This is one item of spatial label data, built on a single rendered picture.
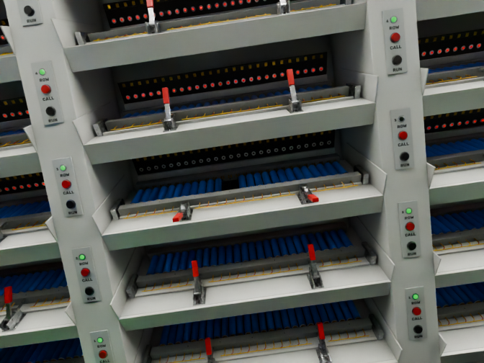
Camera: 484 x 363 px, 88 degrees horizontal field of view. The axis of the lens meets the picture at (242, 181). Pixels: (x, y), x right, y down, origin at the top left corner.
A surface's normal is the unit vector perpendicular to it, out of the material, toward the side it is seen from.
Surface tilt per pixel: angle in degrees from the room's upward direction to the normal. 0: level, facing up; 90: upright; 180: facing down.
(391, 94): 90
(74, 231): 90
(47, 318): 23
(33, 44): 90
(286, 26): 113
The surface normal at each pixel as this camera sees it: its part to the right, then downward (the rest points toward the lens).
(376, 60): 0.00, 0.10
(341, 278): -0.13, -0.87
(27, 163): 0.06, 0.47
